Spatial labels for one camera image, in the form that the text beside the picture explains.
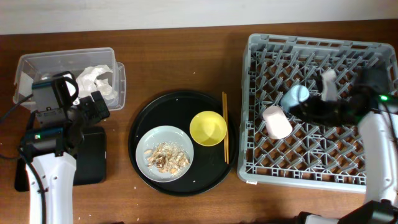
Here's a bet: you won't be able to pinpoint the blue cup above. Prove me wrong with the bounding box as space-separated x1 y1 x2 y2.
280 85 310 112

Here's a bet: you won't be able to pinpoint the clear plastic waste bin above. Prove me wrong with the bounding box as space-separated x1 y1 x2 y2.
13 47 126 111

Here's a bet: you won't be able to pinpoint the yellow bowl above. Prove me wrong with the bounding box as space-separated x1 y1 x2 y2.
189 111 227 147

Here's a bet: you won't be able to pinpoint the grey dishwasher rack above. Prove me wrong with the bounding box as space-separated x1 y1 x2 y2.
238 34 397 193

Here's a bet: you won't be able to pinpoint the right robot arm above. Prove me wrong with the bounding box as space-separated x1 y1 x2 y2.
297 89 397 223

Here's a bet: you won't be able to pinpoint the left wooden chopstick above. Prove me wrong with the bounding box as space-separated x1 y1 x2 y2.
221 91 228 163

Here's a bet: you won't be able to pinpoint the grey plate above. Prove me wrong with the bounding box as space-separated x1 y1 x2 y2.
135 126 194 183

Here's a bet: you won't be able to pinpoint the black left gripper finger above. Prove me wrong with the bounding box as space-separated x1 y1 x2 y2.
78 96 97 126
91 91 110 119

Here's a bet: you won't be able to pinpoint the white tissue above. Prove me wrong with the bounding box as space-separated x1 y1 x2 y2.
76 65 118 100

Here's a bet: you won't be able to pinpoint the black rectangular tray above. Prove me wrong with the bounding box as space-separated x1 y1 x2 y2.
17 126 106 186

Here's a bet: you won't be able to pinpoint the round black serving tray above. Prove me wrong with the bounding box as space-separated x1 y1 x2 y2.
129 90 239 197

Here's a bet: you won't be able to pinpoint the right wooden chopstick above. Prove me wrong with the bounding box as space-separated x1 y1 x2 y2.
225 93 229 165

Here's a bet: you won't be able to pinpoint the wooden chopstick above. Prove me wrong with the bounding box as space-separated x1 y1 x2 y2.
221 91 228 163
225 93 229 165

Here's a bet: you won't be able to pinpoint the pink cup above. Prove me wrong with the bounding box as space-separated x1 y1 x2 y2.
262 106 293 139

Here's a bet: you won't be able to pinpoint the food scraps on plate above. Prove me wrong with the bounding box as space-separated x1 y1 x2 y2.
144 142 190 175

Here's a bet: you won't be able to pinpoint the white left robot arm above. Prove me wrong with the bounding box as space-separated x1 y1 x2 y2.
17 91 109 223

